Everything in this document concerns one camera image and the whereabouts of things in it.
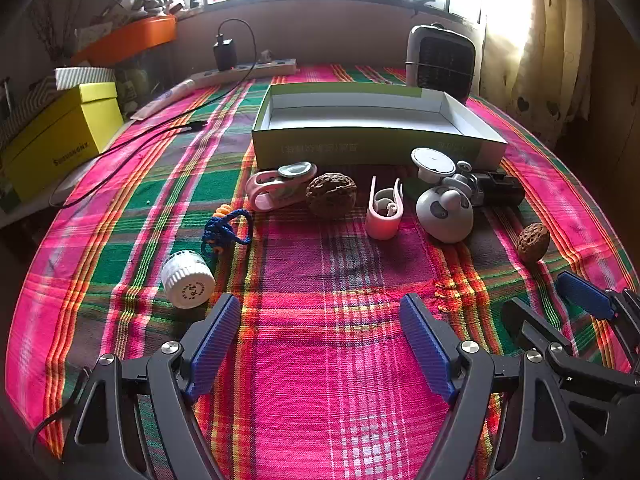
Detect white egg-shaped device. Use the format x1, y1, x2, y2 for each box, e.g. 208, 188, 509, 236
416, 185, 474, 244

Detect white power strip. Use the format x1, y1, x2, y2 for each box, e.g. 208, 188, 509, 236
189, 57, 298, 86

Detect white knobbed disc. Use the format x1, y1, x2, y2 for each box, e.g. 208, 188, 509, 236
452, 160, 476, 196

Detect plaid tablecloth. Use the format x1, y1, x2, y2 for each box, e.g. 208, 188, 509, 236
10, 62, 640, 480

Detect brown walnut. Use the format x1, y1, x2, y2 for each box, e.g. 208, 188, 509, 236
305, 172, 358, 219
516, 223, 551, 265

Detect white tube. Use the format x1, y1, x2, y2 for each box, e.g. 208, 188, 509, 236
131, 79, 197, 121

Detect round green tin white lid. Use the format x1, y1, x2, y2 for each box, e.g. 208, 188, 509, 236
411, 147, 456, 183

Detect yellow box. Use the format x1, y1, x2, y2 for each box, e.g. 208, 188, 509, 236
0, 82, 125, 201

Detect blue cord with orange bead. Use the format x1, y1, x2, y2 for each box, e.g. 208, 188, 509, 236
202, 204, 253, 257

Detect orange tray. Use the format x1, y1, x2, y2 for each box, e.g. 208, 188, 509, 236
70, 15, 178, 67

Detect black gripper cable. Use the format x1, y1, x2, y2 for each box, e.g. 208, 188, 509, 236
30, 395, 81, 456

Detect black charger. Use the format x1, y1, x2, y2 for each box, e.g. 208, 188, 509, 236
212, 35, 238, 71

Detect black handheld device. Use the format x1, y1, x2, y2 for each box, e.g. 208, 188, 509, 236
470, 170, 526, 207

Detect green cardboard box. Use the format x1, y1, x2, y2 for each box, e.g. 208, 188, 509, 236
251, 83, 510, 170

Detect patterned curtain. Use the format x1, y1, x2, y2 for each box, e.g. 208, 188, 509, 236
492, 0, 606, 146

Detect dried branches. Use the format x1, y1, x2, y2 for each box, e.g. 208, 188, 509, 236
30, 0, 101, 61

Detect grey space heater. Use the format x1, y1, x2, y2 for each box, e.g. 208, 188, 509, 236
405, 23, 477, 106

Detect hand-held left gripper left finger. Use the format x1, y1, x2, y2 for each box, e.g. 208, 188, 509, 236
59, 292, 243, 480

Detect striped box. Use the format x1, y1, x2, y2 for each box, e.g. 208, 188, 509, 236
54, 66, 117, 90

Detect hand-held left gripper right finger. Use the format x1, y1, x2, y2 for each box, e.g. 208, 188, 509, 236
399, 292, 586, 480

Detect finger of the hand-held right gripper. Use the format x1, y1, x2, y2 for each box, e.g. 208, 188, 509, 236
501, 297, 640, 411
556, 270, 640, 376

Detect pink and grey clip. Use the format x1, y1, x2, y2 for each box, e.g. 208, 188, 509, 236
247, 160, 318, 212

